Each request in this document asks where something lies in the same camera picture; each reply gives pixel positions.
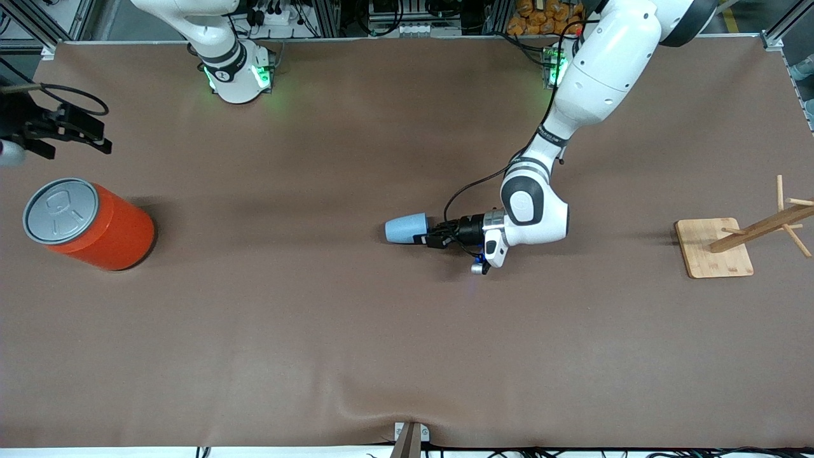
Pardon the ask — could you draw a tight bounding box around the light blue plastic cup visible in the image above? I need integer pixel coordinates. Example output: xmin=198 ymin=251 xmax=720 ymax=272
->
xmin=384 ymin=212 xmax=429 ymax=245

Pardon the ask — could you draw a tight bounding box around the orange can with grey lid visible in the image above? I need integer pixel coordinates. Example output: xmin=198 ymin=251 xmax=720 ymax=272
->
xmin=22 ymin=177 xmax=157 ymax=273

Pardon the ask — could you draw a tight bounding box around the brown table cover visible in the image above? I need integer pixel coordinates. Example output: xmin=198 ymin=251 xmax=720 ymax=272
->
xmin=0 ymin=35 xmax=814 ymax=450

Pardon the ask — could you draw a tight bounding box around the white terminal block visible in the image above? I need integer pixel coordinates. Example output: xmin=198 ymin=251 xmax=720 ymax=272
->
xmin=393 ymin=22 xmax=464 ymax=38

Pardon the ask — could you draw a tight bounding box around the orange snack packet pile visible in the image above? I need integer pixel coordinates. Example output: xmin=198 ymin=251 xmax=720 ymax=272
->
xmin=507 ymin=0 xmax=587 ymax=37

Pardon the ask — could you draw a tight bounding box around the white power strip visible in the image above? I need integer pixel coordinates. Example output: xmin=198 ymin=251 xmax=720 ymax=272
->
xmin=250 ymin=5 xmax=314 ymax=27

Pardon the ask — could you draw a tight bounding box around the wooden mug tree stand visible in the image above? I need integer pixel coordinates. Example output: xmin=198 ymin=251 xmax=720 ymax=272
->
xmin=674 ymin=176 xmax=814 ymax=280

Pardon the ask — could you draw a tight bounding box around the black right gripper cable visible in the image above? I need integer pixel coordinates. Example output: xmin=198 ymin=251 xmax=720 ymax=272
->
xmin=0 ymin=81 xmax=110 ymax=118

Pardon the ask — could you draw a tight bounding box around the aluminium frame profile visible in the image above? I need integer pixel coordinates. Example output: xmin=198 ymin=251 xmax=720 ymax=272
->
xmin=760 ymin=0 xmax=814 ymax=53
xmin=0 ymin=0 xmax=96 ymax=59

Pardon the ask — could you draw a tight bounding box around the metal table edge bracket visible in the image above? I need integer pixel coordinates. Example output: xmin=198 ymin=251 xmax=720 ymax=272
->
xmin=390 ymin=421 xmax=431 ymax=458

